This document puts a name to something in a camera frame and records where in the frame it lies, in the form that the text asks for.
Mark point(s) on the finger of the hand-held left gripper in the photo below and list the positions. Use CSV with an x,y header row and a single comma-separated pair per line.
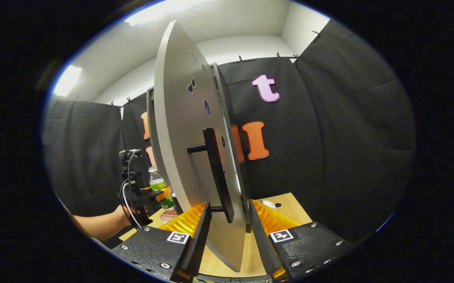
x,y
163,194

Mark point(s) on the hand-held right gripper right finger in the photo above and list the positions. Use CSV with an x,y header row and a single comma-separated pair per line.
x,y
264,247

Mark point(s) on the black backdrop cloth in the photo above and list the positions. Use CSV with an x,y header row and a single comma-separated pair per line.
x,y
348,137

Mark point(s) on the narrow ceiling light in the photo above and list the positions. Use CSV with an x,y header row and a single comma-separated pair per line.
x,y
67,80

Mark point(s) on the beige cabinet door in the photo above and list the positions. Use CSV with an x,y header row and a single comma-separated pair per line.
x,y
179,149

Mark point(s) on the green label clear bottle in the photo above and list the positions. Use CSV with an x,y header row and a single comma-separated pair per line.
x,y
157,184

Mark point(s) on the row of black cloth clips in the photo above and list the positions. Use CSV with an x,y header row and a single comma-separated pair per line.
x,y
241,59

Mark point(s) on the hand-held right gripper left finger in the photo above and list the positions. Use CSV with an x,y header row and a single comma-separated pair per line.
x,y
201,239

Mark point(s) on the white lidded bowl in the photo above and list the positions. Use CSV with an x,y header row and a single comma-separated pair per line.
x,y
268,203

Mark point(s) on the dark grey cabinet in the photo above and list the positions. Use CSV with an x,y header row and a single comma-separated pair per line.
x,y
150,118

